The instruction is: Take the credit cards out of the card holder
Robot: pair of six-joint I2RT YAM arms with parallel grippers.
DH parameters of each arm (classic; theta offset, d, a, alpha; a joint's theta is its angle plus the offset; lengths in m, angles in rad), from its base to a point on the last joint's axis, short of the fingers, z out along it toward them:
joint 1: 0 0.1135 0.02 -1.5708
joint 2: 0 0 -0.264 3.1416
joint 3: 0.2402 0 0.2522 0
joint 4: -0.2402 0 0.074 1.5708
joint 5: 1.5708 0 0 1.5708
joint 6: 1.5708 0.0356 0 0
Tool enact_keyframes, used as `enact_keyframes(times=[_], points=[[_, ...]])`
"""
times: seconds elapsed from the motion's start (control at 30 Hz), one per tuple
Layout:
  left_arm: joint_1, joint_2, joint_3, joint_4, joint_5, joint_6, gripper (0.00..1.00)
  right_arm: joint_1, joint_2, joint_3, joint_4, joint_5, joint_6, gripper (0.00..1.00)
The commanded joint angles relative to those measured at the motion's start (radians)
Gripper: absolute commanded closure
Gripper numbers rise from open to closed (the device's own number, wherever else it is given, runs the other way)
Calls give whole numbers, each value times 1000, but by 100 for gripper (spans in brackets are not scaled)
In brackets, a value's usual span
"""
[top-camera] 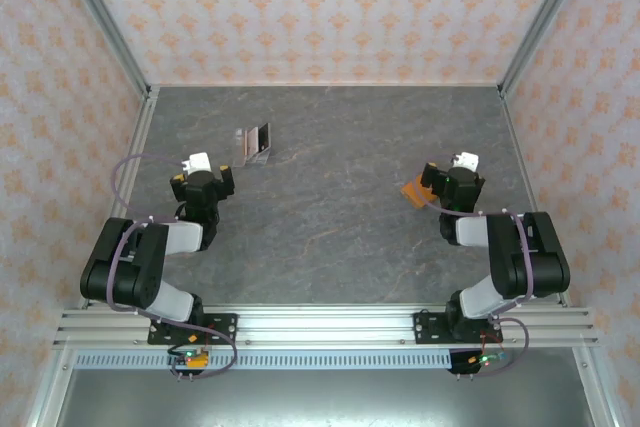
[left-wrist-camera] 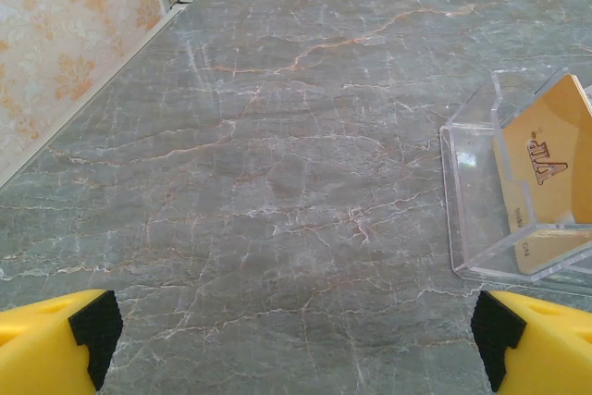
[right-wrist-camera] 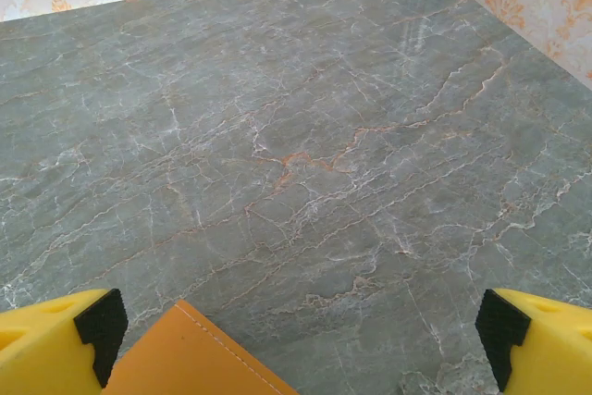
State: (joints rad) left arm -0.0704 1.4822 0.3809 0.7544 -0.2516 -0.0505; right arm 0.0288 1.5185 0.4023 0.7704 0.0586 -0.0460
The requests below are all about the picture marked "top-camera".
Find orange card holder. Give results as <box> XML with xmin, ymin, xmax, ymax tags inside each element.
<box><xmin>400</xmin><ymin>174</ymin><xmax>437</xmax><ymax>211</ymax></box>

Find pink card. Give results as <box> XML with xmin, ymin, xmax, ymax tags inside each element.
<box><xmin>243</xmin><ymin>126</ymin><xmax>262</xmax><ymax>157</ymax></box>

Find controller board with blue part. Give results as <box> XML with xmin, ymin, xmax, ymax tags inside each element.
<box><xmin>451</xmin><ymin>349</ymin><xmax>509</xmax><ymax>376</ymax></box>

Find aluminium base beam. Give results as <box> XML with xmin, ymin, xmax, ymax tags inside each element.
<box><xmin>52</xmin><ymin>304</ymin><xmax>601</xmax><ymax>348</ymax></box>

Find controller board with orange plug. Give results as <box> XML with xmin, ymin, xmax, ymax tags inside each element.
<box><xmin>168</xmin><ymin>346</ymin><xmax>212</xmax><ymax>372</ymax></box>

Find grey metal sheet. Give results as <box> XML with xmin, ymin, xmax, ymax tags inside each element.
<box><xmin>54</xmin><ymin>369</ymin><xmax>597</xmax><ymax>427</ymax></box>

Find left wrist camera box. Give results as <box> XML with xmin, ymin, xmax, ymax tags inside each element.
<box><xmin>181</xmin><ymin>151</ymin><xmax>214</xmax><ymax>174</ymax></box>

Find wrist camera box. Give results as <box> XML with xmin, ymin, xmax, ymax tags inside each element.
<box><xmin>181</xmin><ymin>151</ymin><xmax>214</xmax><ymax>174</ymax></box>
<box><xmin>451</xmin><ymin>150</ymin><xmax>482</xmax><ymax>172</ymax></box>

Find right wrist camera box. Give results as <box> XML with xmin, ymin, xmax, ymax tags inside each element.
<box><xmin>451</xmin><ymin>150</ymin><xmax>482</xmax><ymax>172</ymax></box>

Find aluminium side rail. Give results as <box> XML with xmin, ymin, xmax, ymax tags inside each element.
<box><xmin>79</xmin><ymin>86</ymin><xmax>161</xmax><ymax>309</ymax></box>
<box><xmin>499</xmin><ymin>89</ymin><xmax>572</xmax><ymax>308</ymax></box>

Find aluminium corner post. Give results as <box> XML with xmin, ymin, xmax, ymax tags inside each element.
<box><xmin>52</xmin><ymin>0</ymin><xmax>154</xmax><ymax>98</ymax></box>
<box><xmin>498</xmin><ymin>0</ymin><xmax>596</xmax><ymax>98</ymax></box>

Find grey slotted cable duct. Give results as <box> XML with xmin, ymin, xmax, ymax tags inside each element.
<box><xmin>74</xmin><ymin>350</ymin><xmax>454</xmax><ymax>371</ymax></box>

